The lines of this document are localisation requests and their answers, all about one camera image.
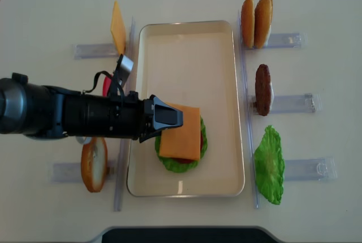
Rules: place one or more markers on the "clear holder patty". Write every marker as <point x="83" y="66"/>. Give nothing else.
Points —
<point x="303" y="103"/>

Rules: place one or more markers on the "clear holder lettuce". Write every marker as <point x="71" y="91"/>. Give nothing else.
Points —
<point x="320" y="169"/>

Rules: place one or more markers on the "clear long rail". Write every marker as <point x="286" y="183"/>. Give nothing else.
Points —
<point x="247" y="112"/>
<point x="123" y="154"/>

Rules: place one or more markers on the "clear holder bread slice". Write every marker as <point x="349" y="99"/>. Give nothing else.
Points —
<point x="64" y="173"/>

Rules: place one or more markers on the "red tomato slice standing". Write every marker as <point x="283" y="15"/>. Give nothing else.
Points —
<point x="106" y="85"/>

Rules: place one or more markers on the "clear long rail left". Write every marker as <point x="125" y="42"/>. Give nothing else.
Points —
<point x="123" y="154"/>

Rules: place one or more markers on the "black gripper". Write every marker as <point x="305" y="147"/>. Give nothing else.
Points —
<point x="95" y="116"/>

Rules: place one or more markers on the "red tomato slice on tray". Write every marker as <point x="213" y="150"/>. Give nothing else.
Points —
<point x="184" y="160"/>

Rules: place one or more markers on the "bun half outer left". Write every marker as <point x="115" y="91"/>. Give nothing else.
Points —
<point x="248" y="23"/>

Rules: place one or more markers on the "green lettuce leaf standing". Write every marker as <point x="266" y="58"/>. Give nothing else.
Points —
<point x="270" y="166"/>

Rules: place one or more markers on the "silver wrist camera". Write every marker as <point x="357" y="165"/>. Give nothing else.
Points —
<point x="123" y="69"/>

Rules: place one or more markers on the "clear long rail right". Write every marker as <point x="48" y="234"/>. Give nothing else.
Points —
<point x="247" y="112"/>

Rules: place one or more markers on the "bun half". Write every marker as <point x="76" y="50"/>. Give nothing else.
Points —
<point x="263" y="20"/>
<point x="248" y="23"/>

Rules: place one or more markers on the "black base at table edge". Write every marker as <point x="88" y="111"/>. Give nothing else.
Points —
<point x="196" y="235"/>

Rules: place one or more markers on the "orange cheese slice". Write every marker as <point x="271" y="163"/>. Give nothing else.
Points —
<point x="118" y="30"/>
<point x="183" y="142"/>

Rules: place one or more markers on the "brown meat patty standing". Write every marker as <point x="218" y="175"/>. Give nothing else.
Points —
<point x="263" y="90"/>

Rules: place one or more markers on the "bun half right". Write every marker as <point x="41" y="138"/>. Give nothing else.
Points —
<point x="263" y="20"/>

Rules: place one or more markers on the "bread slice standing left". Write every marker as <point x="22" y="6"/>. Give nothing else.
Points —
<point x="94" y="164"/>

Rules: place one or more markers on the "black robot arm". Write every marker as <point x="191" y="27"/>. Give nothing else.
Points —
<point x="51" y="113"/>

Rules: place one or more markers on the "clear holder cheese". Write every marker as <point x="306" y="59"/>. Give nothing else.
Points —
<point x="90" y="51"/>

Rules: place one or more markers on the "cream rectangular metal tray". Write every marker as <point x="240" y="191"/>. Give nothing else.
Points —
<point x="191" y="64"/>

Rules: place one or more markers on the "green lettuce leaf on tray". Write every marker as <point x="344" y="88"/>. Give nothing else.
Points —
<point x="174" y="166"/>

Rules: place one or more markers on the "clear holder buns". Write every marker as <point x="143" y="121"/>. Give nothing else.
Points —
<point x="286" y="41"/>

